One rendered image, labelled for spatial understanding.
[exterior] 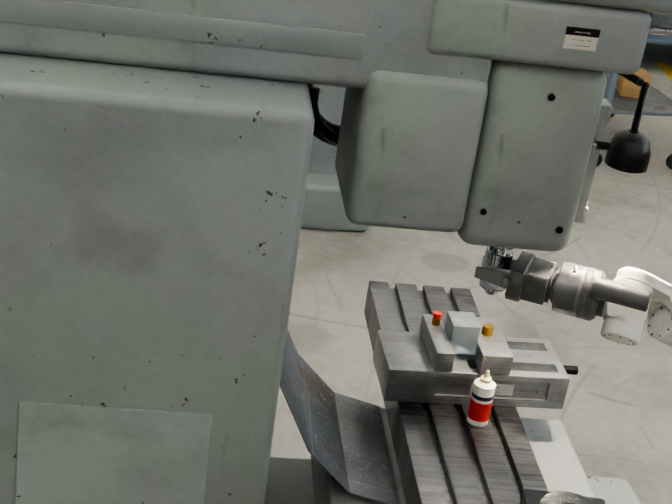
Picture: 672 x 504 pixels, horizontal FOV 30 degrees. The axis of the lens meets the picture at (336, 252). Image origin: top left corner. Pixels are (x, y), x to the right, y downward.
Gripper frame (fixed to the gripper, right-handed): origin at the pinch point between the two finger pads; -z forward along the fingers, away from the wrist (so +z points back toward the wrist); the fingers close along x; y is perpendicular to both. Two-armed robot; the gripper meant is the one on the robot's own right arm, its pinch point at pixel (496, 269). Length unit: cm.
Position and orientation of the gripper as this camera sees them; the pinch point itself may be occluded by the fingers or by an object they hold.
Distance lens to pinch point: 218.1
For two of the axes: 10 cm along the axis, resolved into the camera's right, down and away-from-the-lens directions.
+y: -1.2, 9.0, 4.2
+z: 9.3, 2.5, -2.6
